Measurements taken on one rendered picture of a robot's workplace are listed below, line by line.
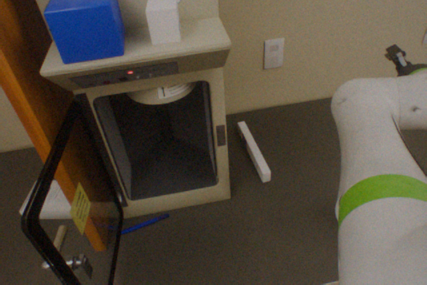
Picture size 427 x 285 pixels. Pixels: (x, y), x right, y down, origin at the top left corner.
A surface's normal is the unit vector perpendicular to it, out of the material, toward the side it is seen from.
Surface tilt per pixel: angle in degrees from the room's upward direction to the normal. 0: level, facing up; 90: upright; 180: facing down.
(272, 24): 90
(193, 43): 0
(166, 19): 90
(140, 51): 0
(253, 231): 0
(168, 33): 90
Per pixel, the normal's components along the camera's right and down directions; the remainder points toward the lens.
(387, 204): -0.37, -0.88
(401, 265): -0.62, -0.67
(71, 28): 0.17, 0.62
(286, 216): -0.07, -0.77
